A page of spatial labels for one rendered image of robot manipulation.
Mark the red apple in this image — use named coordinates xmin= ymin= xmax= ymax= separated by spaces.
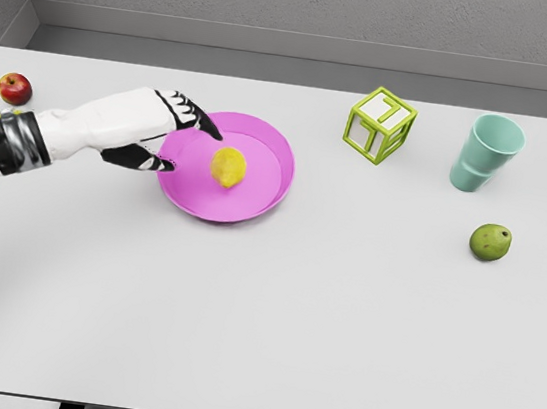
xmin=0 ymin=71 xmax=35 ymax=108

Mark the pink plate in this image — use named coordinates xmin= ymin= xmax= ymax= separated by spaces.
xmin=149 ymin=102 xmax=303 ymax=233

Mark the yellow lemon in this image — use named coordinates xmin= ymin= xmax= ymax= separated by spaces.
xmin=206 ymin=144 xmax=250 ymax=192

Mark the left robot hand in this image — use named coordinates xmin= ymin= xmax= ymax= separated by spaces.
xmin=78 ymin=79 xmax=230 ymax=182

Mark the green number block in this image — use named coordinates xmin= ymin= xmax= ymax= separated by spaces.
xmin=342 ymin=83 xmax=421 ymax=171

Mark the green pear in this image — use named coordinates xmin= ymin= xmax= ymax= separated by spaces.
xmin=466 ymin=221 xmax=515 ymax=266

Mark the teal cup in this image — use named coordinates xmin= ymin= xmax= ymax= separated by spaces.
xmin=447 ymin=109 xmax=530 ymax=199

